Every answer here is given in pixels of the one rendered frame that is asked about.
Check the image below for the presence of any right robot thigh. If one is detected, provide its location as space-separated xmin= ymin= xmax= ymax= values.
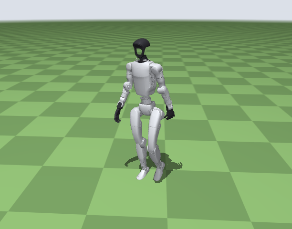
xmin=130 ymin=106 xmax=147 ymax=147

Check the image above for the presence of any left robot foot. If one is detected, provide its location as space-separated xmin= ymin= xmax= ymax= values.
xmin=154 ymin=161 xmax=165 ymax=181

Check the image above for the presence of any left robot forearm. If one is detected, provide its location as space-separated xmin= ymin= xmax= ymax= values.
xmin=161 ymin=86 xmax=173 ymax=110

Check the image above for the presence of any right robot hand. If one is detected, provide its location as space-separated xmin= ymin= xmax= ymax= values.
xmin=114 ymin=102 xmax=123 ymax=123

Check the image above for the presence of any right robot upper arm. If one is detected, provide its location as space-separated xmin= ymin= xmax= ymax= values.
xmin=123 ymin=62 xmax=133 ymax=90

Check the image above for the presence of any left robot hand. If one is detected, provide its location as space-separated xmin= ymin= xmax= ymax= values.
xmin=164 ymin=106 xmax=175 ymax=120

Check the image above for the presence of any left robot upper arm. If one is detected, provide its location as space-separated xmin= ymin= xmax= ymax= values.
xmin=149 ymin=63 xmax=166 ymax=94

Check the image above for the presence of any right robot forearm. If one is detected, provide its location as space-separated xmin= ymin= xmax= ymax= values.
xmin=117 ymin=87 xmax=130 ymax=107

